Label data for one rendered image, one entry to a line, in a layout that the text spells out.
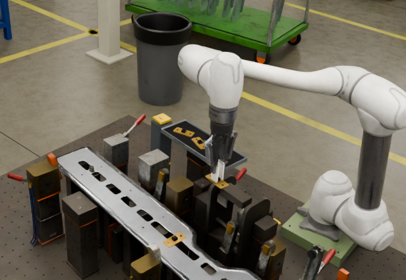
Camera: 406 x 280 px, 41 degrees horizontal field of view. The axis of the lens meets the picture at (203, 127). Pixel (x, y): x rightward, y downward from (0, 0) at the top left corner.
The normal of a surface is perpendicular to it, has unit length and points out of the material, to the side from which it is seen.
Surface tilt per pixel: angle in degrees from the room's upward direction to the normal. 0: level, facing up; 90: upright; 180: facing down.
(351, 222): 98
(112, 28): 90
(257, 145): 0
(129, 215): 0
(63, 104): 0
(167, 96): 93
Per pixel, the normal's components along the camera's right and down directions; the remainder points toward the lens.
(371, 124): -0.78, 0.51
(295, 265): 0.07, -0.86
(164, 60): 0.11, 0.56
